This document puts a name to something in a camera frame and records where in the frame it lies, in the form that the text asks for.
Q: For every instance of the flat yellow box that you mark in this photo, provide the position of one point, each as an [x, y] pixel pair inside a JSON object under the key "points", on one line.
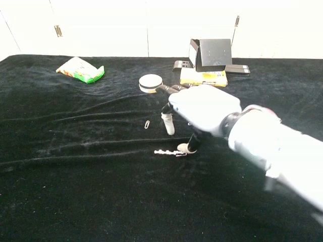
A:
{"points": [[202, 76]]}

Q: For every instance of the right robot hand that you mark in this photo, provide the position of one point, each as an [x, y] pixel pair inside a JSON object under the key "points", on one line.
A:
{"points": [[207, 106]]}

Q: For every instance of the metal screen hinge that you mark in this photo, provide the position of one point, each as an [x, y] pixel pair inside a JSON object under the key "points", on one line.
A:
{"points": [[237, 21], [58, 31]]}

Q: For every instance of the round white tin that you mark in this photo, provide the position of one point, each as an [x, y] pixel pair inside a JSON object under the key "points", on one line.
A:
{"points": [[149, 82]]}

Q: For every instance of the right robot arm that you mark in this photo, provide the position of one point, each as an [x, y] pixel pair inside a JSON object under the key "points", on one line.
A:
{"points": [[272, 148]]}

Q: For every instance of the green orange snack bag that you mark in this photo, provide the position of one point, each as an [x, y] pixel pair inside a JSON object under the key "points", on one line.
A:
{"points": [[80, 70]]}

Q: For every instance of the black velvet tablecloth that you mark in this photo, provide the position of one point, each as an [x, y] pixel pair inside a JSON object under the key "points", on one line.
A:
{"points": [[101, 189]]}

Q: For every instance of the flat black strip case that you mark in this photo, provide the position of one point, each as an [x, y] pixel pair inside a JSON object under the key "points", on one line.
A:
{"points": [[238, 72], [237, 66]]}

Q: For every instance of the folding screen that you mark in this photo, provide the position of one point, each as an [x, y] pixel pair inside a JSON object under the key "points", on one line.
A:
{"points": [[106, 25]]}

